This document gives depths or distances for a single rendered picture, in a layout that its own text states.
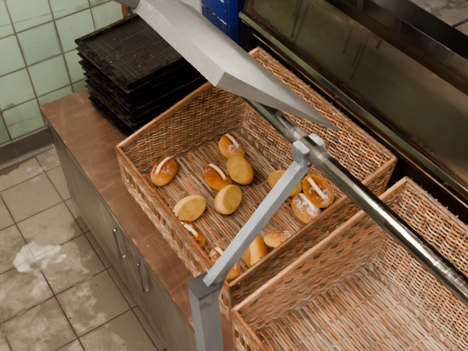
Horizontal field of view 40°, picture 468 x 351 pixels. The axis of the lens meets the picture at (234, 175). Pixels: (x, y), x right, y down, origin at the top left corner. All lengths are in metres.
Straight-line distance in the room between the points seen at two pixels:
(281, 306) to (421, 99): 0.54
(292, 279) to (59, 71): 1.60
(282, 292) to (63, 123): 0.97
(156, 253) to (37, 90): 1.26
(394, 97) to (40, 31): 1.57
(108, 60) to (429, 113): 0.92
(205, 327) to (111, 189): 0.73
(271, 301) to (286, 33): 0.67
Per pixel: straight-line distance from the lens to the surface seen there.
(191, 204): 1.66
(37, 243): 2.53
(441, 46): 1.28
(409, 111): 1.40
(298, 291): 1.47
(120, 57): 1.86
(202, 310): 1.15
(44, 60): 2.67
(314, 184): 1.63
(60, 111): 2.12
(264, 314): 1.44
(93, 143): 1.97
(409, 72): 1.40
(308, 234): 1.44
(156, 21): 1.11
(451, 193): 1.43
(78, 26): 2.65
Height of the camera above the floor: 1.88
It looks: 46 degrees down
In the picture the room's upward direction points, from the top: 3 degrees counter-clockwise
